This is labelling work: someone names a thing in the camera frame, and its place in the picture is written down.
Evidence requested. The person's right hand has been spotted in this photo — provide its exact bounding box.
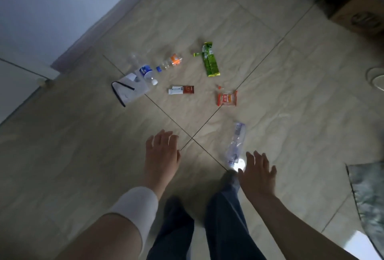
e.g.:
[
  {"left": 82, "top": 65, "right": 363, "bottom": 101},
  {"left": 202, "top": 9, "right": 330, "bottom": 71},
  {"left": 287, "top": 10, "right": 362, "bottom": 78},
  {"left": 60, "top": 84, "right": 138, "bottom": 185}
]
[{"left": 238, "top": 151, "right": 277, "bottom": 200}]

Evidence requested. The person's left hand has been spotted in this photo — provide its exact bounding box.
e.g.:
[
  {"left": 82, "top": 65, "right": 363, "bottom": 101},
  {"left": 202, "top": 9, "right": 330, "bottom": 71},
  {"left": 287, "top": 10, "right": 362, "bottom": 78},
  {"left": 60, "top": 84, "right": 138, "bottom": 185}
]
[{"left": 144, "top": 129, "right": 182, "bottom": 192}]

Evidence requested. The person's left forearm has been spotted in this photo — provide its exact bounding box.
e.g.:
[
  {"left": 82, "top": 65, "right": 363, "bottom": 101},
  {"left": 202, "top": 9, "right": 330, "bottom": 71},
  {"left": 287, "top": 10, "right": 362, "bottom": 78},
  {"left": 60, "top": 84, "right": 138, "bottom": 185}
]
[{"left": 57, "top": 179, "right": 168, "bottom": 260}]

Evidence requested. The person's right forearm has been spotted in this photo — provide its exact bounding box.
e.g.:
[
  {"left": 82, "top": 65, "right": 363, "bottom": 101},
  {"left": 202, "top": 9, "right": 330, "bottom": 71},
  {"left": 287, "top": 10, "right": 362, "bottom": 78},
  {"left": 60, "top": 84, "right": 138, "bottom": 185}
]
[{"left": 247, "top": 192, "right": 357, "bottom": 260}]

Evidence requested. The clear empty plastic bottle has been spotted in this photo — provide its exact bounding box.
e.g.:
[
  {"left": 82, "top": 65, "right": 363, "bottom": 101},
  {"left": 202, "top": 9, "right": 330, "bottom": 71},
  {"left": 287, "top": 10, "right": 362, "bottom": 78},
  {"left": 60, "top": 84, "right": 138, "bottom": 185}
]
[{"left": 224, "top": 122, "right": 247, "bottom": 174}]

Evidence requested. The person's right leg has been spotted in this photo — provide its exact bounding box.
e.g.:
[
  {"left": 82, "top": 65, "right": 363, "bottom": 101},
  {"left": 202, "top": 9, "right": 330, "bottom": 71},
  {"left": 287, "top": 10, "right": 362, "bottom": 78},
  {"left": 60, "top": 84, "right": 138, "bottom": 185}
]
[{"left": 205, "top": 169, "right": 267, "bottom": 260}]

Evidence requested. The person's leg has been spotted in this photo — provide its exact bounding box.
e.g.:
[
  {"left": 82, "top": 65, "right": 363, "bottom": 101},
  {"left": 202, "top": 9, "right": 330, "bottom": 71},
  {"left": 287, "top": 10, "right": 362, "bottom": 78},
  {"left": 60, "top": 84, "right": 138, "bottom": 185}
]
[
  {"left": 205, "top": 169, "right": 267, "bottom": 260},
  {"left": 146, "top": 196, "right": 195, "bottom": 260}
]

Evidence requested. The red and white packet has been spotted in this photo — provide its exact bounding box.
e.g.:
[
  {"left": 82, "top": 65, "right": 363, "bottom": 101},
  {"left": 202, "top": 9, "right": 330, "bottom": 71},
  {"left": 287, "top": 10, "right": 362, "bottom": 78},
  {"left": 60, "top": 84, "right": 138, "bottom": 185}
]
[{"left": 168, "top": 85, "right": 195, "bottom": 95}]

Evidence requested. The clear bag with black edge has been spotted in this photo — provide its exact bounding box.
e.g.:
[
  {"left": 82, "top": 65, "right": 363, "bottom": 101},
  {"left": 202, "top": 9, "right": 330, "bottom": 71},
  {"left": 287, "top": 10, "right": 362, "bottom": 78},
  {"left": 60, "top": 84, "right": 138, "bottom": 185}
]
[{"left": 111, "top": 72, "right": 150, "bottom": 108}]

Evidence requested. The blue label plastic bottle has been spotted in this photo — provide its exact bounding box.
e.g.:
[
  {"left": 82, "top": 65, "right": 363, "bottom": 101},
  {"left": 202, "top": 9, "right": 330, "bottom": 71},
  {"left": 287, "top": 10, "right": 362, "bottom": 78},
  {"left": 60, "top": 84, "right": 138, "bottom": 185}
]
[{"left": 139, "top": 64, "right": 158, "bottom": 86}]

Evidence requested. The white wristband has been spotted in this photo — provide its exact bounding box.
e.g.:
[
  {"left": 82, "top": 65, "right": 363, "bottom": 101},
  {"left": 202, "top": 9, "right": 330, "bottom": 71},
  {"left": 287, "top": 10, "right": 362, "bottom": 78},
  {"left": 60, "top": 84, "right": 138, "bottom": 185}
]
[{"left": 109, "top": 187, "right": 159, "bottom": 253}]

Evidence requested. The orange snack packet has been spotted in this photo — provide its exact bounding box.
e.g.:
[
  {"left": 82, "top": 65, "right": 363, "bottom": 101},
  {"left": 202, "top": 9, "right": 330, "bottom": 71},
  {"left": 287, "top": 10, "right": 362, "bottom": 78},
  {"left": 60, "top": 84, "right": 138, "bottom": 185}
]
[{"left": 217, "top": 90, "right": 238, "bottom": 107}]

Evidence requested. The person's left leg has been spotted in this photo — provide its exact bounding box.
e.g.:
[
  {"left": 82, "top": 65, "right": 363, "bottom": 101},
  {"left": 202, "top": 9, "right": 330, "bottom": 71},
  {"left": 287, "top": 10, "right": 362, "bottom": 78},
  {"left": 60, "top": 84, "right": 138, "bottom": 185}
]
[{"left": 146, "top": 196, "right": 195, "bottom": 260}]

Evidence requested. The orange label plastic bottle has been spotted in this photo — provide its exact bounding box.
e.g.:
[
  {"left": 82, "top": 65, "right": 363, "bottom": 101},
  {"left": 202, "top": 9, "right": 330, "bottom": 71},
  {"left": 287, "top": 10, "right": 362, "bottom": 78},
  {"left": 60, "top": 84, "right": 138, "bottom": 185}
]
[{"left": 156, "top": 53, "right": 183, "bottom": 72}]

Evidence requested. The green snack wrapper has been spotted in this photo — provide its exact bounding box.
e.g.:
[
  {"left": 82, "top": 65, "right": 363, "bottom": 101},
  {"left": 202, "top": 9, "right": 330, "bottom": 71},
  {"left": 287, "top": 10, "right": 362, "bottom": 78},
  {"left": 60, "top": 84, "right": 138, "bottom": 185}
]
[{"left": 193, "top": 41, "right": 221, "bottom": 77}]

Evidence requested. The grey patterned cloth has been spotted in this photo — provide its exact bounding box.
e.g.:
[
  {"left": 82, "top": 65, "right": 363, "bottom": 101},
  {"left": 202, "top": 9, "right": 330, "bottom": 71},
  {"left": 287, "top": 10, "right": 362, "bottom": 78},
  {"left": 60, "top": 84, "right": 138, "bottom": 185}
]
[{"left": 345, "top": 161, "right": 384, "bottom": 260}]

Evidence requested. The white round object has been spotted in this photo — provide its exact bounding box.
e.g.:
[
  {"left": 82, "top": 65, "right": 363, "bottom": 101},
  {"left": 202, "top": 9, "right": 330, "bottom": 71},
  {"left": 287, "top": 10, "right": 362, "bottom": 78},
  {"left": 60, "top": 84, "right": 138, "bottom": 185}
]
[{"left": 365, "top": 66, "right": 384, "bottom": 92}]

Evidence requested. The brown cardboard box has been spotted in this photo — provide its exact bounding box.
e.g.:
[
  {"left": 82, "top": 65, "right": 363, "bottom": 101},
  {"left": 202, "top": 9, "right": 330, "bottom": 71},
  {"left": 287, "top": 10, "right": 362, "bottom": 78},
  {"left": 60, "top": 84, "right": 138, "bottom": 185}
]
[{"left": 328, "top": 0, "right": 384, "bottom": 39}]

